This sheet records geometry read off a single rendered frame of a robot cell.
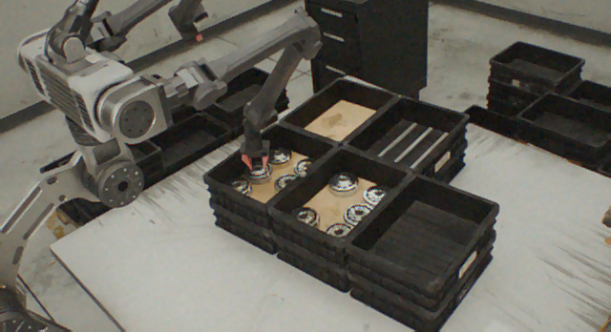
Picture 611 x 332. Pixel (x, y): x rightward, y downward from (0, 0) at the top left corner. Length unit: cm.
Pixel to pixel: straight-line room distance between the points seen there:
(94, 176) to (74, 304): 147
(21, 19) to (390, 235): 335
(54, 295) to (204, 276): 134
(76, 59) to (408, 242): 108
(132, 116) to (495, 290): 119
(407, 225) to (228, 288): 61
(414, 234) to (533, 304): 40
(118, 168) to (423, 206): 96
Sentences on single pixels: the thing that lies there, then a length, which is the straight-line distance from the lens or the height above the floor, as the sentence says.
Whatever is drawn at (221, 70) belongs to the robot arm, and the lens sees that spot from 159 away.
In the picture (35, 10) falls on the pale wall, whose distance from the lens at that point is 469.
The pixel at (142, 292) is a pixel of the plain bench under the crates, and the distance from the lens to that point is 211.
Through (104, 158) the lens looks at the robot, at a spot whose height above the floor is 122.
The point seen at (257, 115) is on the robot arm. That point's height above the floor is 112.
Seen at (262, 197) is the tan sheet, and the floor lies 83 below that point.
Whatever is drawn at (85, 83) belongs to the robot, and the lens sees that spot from 152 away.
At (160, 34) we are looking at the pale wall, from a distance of 518.
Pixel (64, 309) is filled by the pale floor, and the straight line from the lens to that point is 320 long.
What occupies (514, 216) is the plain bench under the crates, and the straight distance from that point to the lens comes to 225.
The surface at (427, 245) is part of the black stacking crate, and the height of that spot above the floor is 83.
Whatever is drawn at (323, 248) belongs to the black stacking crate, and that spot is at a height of 86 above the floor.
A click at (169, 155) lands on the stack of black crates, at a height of 38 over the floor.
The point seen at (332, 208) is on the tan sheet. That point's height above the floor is 83.
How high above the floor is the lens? 216
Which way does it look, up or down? 36 degrees down
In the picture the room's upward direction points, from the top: 7 degrees counter-clockwise
